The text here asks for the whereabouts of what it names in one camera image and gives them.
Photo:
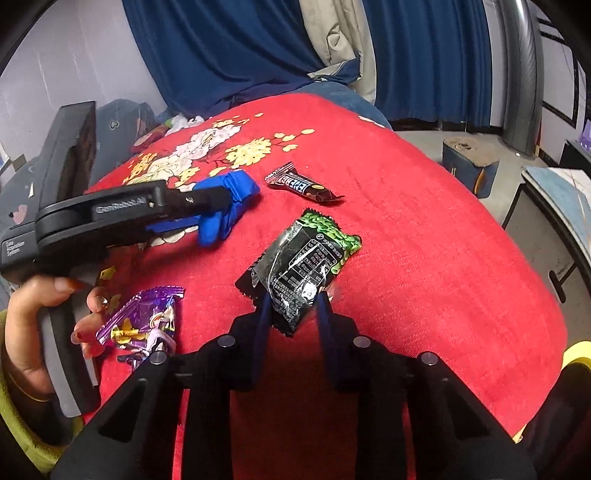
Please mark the grey patterned sofa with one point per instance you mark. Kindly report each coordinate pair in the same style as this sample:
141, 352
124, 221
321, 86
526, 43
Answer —
118, 125

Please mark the yellow green sleeve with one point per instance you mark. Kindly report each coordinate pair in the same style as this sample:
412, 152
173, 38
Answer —
31, 417

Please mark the black green snack packet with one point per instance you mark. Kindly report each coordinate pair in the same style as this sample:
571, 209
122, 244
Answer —
297, 266

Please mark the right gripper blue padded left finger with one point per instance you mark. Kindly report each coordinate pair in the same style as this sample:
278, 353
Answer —
264, 312

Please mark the dark blue curtain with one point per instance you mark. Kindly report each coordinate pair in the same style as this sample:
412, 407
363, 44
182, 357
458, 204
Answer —
206, 57
433, 60

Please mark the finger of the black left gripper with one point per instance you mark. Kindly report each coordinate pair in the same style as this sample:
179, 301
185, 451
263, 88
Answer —
184, 209

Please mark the black tv stand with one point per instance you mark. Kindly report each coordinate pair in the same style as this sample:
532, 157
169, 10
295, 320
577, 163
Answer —
575, 157

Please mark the blue sofa cover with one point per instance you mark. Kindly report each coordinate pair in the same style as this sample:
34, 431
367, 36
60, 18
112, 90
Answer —
328, 100

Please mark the right dark blue curtain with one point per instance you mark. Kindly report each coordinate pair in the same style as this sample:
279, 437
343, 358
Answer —
433, 60

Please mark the white coffee table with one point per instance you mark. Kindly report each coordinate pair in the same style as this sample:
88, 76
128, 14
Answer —
549, 220

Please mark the silver tower air conditioner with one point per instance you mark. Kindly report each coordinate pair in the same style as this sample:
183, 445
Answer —
524, 77

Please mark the left dark blue curtain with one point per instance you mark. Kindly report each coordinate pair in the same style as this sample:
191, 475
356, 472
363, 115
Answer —
206, 57

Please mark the blue storage stool box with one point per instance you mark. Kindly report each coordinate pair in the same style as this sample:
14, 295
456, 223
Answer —
471, 162

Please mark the red floral blanket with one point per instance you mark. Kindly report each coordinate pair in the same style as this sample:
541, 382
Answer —
435, 272

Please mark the yellow rimmed trash bin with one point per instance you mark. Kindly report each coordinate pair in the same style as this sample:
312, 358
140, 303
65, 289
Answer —
569, 397

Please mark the purple candy wrapper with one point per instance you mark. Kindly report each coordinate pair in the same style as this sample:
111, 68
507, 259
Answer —
143, 325

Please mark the beige curtain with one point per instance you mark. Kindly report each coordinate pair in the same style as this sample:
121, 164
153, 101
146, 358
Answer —
339, 31

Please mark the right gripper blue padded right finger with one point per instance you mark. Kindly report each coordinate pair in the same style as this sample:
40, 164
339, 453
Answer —
325, 333

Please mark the brown chocolate bar wrapper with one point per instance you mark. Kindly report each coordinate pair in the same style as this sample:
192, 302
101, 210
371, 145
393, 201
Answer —
288, 179

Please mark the person's left hand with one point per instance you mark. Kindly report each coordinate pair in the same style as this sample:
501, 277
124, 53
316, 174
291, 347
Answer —
23, 333

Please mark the clothes pile on sofa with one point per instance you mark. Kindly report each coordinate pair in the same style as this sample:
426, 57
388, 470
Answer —
170, 126

